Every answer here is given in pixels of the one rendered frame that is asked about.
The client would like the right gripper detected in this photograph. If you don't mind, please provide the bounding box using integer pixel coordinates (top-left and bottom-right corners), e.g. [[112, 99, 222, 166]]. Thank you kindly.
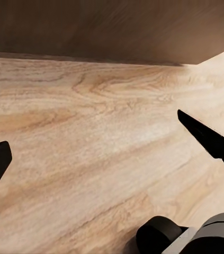
[[178, 110, 224, 159]]

